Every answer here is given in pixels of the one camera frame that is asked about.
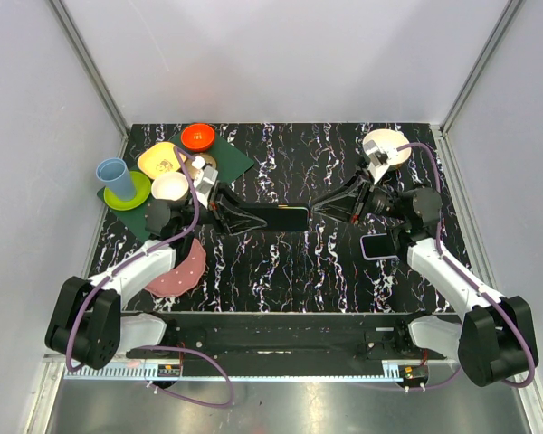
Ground black phone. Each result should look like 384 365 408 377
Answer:
251 204 310 231

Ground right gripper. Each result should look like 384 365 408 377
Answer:
310 166 405 225

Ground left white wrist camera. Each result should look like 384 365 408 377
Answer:
190 161 218 208

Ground phone in lilac case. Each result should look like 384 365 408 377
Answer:
360 233 397 261

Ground left aluminium frame post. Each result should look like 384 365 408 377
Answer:
46 0 130 138

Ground red bowl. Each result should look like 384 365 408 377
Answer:
180 123 215 153

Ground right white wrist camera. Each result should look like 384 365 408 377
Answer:
363 140 402 184

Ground blue cup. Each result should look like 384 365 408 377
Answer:
96 157 136 202

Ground pink dotted plate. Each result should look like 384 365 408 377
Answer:
145 239 206 297

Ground right aluminium frame post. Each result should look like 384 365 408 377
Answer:
439 0 525 136

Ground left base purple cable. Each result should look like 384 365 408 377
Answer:
130 345 236 408

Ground yellow square plate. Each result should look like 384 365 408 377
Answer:
137 141 187 180

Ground lime green plate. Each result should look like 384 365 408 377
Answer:
102 170 151 211

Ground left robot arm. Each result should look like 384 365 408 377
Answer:
45 183 272 372

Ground small white bowl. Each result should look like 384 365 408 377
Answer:
151 172 189 201

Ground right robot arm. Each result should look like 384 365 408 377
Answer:
312 170 538 388

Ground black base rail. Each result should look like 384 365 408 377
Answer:
128 312 444 382

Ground dark green mat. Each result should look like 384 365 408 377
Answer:
97 135 254 241

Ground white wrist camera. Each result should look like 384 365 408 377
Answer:
190 161 218 208
363 140 402 184

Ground large white bowl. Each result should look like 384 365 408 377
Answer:
362 128 412 171

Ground aluminium frame post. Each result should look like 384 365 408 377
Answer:
439 0 525 136
46 0 130 138

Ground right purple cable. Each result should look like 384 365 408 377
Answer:
395 142 539 389

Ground bronze metal bowl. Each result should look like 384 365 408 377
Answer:
192 153 217 169

